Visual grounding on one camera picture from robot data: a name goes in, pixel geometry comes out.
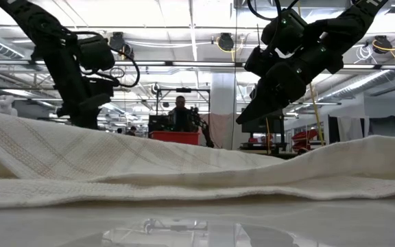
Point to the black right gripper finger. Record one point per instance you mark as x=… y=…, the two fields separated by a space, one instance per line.
x=266 y=104

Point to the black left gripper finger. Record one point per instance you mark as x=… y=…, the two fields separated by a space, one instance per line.
x=84 y=121

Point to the cream plaid towel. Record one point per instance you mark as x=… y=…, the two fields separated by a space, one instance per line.
x=149 y=161

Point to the black background robot arm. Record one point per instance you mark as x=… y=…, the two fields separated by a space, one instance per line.
x=204 y=127

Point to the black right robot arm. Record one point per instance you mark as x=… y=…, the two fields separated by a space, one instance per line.
x=348 y=24

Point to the white column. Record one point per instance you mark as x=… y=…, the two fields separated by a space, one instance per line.
x=223 y=92

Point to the red cart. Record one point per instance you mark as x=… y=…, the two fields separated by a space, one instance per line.
x=303 y=135

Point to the pink hung cloth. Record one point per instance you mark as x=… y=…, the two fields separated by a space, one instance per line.
x=221 y=130

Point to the small black monitor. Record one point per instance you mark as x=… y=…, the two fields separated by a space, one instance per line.
x=158 y=123

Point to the ceiling light strip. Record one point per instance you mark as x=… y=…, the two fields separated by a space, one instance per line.
x=201 y=64

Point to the white humanoid robot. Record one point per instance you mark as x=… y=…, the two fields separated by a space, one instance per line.
x=5 y=104

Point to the white hung cloth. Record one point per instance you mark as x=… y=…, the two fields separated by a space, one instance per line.
x=353 y=127

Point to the red bin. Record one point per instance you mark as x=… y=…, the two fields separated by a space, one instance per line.
x=173 y=138

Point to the dark grey hung cloth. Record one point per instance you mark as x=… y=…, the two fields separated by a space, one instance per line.
x=389 y=127

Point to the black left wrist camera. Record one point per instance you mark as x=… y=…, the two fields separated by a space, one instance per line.
x=96 y=53

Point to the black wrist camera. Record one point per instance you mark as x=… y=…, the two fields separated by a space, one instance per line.
x=283 y=32
x=96 y=53

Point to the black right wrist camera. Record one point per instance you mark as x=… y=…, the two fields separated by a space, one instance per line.
x=283 y=32

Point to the black overhead frame rig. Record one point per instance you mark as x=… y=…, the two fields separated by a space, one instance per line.
x=183 y=90

